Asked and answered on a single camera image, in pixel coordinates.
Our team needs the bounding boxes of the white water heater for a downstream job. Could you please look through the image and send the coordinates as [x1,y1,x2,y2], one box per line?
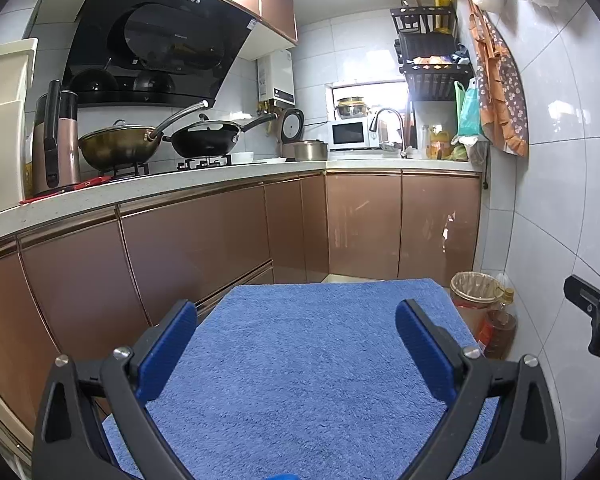
[256,49,297,107]

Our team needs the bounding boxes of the brown thermos kettle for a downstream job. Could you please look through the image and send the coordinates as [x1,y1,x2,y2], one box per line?
[31,79,82,197]

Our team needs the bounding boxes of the black range hood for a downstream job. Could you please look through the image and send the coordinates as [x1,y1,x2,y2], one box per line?
[61,0,254,109]

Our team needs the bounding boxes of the brown kitchen base cabinets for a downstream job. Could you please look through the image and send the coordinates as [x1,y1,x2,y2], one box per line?
[0,169,482,461]

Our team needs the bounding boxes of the chrome faucet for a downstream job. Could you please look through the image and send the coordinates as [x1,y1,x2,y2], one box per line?
[369,106,408,159]

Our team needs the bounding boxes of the black wok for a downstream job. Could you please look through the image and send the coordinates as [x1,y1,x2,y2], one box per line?
[161,111,279,159]

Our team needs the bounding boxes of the brass wok with lid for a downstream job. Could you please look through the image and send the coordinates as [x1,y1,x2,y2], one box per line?
[76,101,209,172]

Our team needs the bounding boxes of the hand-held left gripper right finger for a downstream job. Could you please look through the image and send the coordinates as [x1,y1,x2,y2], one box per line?
[395,299,562,480]

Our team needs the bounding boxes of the yellow bottle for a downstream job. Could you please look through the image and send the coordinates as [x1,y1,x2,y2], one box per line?
[424,124,454,161]

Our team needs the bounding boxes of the black storage rack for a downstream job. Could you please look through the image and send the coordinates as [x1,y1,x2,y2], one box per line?
[389,4,474,107]

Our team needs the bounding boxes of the blue towel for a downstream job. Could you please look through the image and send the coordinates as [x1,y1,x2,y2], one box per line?
[102,278,501,480]

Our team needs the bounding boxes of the orange floral apron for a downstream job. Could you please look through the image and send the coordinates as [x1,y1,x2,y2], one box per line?
[466,0,530,159]

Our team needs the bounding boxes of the green plastic bag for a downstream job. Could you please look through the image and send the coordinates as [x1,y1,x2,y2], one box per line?
[454,76,484,139]

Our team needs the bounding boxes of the rice cooker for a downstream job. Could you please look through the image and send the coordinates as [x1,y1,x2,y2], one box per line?
[279,106,330,163]

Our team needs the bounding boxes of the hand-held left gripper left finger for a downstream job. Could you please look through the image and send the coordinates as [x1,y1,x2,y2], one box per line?
[31,299,199,480]

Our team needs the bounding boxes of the white bag of vegetables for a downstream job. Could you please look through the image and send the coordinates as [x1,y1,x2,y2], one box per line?
[451,136,487,164]

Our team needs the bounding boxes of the cooking oil bottle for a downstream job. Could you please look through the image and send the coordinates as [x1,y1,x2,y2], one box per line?
[479,274,519,361]

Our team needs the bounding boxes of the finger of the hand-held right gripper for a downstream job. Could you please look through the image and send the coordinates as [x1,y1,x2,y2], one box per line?
[564,274,600,321]

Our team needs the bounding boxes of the beige bin with plastic liner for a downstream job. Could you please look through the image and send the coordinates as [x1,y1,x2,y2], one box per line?
[449,270,504,342]

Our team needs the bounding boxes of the white microwave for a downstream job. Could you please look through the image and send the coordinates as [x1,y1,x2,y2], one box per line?
[327,118,369,152]

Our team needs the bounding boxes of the gas stove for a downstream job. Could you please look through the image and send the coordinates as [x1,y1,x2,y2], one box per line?
[94,155,234,182]

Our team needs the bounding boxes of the steel pot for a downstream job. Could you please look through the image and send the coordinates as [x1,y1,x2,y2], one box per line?
[334,96,371,120]

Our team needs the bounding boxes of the red flat object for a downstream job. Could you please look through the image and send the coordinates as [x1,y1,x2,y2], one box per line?
[19,175,112,206]

